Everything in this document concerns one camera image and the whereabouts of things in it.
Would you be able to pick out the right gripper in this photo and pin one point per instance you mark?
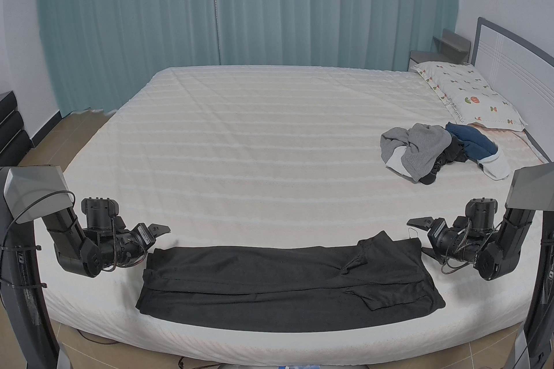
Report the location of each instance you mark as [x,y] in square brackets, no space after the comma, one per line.
[441,237]

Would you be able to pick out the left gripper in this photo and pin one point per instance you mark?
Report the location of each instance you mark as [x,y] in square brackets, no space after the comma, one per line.
[142,236]

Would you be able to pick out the black T-shirt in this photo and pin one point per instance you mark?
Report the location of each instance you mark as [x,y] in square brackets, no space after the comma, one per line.
[281,285]

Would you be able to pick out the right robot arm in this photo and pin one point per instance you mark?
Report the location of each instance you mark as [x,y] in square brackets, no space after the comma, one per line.
[528,185]

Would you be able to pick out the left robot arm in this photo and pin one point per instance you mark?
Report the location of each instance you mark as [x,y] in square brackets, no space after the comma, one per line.
[30,185]

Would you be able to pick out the pile of clothes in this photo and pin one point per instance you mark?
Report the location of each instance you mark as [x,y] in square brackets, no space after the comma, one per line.
[422,146]

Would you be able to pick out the bed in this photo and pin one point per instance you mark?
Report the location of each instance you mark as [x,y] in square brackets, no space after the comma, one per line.
[259,120]

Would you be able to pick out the white printed pillow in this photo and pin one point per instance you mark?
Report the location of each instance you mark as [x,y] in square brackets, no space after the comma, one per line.
[471,90]

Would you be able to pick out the black chest of drawers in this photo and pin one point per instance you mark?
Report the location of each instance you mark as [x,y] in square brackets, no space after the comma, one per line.
[13,129]

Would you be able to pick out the grey bedside table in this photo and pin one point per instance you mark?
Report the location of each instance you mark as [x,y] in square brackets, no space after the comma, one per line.
[450,41]

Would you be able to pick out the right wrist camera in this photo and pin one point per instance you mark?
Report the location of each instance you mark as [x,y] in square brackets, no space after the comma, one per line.
[459,223]

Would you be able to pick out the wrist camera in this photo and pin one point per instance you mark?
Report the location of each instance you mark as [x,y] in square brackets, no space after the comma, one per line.
[120,225]
[459,223]

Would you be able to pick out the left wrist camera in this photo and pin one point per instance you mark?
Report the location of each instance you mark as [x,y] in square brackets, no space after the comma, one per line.
[120,225]

